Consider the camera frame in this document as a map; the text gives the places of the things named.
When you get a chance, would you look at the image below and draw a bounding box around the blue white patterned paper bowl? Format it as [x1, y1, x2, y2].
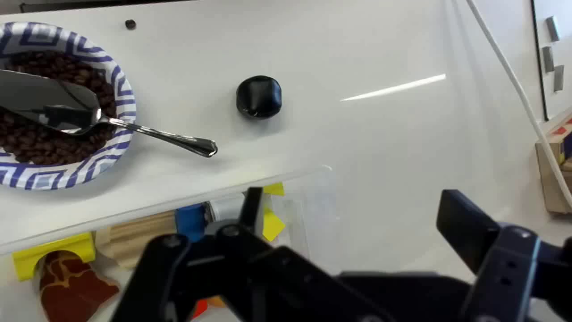
[0, 21, 138, 191]

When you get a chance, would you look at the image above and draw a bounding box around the pale yellow toy piece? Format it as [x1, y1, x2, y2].
[260, 182, 288, 243]

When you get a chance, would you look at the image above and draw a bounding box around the wooden toy block box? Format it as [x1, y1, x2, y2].
[535, 112, 572, 216]

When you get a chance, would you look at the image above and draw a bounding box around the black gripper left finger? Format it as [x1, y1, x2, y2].
[110, 186, 383, 322]

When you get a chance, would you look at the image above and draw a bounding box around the grey rectangular magnet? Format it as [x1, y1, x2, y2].
[541, 44, 557, 75]
[553, 62, 567, 94]
[544, 16, 562, 43]

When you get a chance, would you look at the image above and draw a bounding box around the brown giraffe pattern toy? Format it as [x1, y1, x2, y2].
[38, 248, 122, 322]

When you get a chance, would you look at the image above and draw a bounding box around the plain wooden toy block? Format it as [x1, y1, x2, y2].
[95, 207, 181, 266]

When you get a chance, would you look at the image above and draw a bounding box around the metal spoon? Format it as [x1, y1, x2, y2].
[0, 68, 221, 159]

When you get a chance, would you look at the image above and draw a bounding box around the black rounded cube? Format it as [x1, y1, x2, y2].
[235, 73, 285, 120]

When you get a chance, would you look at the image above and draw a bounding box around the thin white cable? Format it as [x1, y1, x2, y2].
[464, 0, 572, 193]

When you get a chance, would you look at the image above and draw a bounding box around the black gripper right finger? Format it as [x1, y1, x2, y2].
[437, 187, 572, 322]

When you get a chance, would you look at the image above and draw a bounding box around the yellow toy block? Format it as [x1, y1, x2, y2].
[13, 230, 97, 282]

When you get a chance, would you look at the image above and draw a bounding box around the clear plastic toy box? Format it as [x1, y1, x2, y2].
[0, 164, 383, 322]

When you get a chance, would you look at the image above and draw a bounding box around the blue toy block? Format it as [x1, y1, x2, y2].
[176, 202, 212, 241]

